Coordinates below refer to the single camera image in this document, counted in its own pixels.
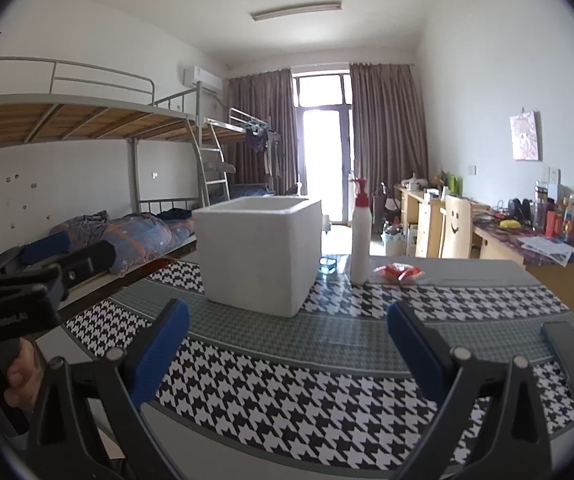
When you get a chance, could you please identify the smiley wooden chair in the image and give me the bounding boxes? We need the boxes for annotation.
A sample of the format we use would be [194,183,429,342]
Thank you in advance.
[440,195,472,259]

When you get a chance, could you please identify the red snack packet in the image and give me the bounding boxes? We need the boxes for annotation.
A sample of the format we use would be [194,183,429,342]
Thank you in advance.
[374,262,425,285]

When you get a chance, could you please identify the ceiling light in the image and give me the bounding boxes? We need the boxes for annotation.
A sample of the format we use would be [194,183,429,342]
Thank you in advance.
[250,0,342,22]

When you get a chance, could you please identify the brown left curtain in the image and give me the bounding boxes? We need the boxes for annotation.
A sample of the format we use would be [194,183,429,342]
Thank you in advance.
[225,68,298,194]

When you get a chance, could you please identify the left hand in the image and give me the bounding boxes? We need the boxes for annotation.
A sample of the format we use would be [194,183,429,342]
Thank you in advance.
[4,338,43,413]

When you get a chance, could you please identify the brown right curtain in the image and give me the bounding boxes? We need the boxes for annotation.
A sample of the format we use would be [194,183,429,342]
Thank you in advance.
[350,63,429,196]

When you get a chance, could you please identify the balcony glass door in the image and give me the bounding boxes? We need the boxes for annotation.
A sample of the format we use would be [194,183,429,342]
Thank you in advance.
[293,70,353,224]

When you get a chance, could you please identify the yellow object on desk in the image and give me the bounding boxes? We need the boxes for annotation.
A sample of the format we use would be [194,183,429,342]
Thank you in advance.
[498,219,522,230]

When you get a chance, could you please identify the brown curtain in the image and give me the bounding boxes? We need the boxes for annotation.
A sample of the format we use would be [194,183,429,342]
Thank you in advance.
[225,68,298,194]
[350,63,429,196]

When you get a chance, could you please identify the wall air conditioner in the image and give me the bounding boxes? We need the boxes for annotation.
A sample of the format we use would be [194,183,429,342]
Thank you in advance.
[183,66,223,93]

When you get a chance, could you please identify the white foam box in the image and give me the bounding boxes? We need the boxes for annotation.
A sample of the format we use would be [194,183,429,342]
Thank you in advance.
[193,196,323,318]

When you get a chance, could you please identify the cartoon wall picture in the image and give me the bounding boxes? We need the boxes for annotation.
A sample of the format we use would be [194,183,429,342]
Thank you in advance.
[509,110,541,162]

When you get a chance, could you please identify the metal bunk bed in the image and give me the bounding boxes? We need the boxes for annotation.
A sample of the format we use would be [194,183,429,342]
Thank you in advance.
[0,31,284,281]

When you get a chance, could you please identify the blue plaid quilt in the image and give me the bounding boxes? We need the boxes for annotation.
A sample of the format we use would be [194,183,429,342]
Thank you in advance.
[50,208,195,276]

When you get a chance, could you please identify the white pump lotion bottle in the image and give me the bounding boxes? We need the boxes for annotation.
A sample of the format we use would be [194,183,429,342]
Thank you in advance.
[350,178,372,286]

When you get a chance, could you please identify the blue sanitizer bottle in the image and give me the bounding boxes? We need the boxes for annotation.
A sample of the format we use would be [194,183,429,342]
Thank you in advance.
[319,255,338,275]

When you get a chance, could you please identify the dark green smartphone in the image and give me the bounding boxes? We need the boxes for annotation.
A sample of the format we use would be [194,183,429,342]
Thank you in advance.
[541,322,574,394]

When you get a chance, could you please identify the houndstooth tablecloth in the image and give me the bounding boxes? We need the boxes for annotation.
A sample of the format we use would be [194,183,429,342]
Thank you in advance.
[64,260,574,478]

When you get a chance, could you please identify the papers on desk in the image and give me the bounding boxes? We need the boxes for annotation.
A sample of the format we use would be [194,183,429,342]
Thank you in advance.
[518,236,574,266]

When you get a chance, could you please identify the wooden desk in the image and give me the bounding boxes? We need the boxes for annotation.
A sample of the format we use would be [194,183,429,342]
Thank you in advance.
[397,186,574,312]

